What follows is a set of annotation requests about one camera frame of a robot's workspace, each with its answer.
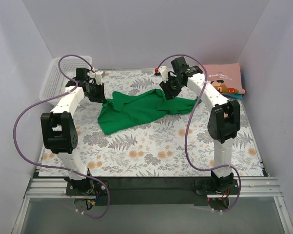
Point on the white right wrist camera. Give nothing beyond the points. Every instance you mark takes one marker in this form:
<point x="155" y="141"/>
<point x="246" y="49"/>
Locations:
<point x="163" y="71"/>

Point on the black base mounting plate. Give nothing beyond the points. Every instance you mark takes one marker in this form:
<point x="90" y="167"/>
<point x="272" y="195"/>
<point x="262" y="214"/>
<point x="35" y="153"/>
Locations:
<point x="151" y="190"/>

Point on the aluminium rail frame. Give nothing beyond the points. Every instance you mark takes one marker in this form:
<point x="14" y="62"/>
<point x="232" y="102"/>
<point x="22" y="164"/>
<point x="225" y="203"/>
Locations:
<point x="260" y="209"/>

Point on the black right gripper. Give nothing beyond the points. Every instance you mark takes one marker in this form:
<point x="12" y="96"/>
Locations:
<point x="169" y="89"/>

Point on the blue folded t shirt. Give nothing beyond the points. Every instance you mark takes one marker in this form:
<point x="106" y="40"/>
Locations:
<point x="236" y="96"/>

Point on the pink folded t shirt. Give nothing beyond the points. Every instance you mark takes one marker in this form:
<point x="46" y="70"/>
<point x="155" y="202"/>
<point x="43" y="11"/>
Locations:
<point x="226" y="78"/>

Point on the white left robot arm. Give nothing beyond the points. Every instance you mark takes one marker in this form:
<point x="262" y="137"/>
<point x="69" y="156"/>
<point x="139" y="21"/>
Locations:
<point x="59" y="131"/>

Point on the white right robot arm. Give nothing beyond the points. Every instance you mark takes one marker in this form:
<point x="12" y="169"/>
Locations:
<point x="223" y="124"/>

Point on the white plastic basket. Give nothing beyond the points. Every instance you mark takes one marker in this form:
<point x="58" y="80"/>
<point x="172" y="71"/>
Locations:
<point x="54" y="81"/>

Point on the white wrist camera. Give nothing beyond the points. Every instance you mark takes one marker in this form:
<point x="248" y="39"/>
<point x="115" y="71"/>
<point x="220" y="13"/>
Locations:
<point x="163" y="71"/>
<point x="97" y="77"/>

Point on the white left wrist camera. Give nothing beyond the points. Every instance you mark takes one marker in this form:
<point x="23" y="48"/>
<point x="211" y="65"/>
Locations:
<point x="97" y="77"/>

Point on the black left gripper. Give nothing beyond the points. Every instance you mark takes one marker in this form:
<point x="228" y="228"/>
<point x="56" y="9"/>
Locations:
<point x="97" y="93"/>

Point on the floral table mat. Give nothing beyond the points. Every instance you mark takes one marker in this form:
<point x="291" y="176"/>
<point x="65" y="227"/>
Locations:
<point x="157" y="148"/>

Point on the green t shirt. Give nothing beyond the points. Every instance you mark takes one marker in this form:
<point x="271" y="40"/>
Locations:
<point x="125" y="111"/>

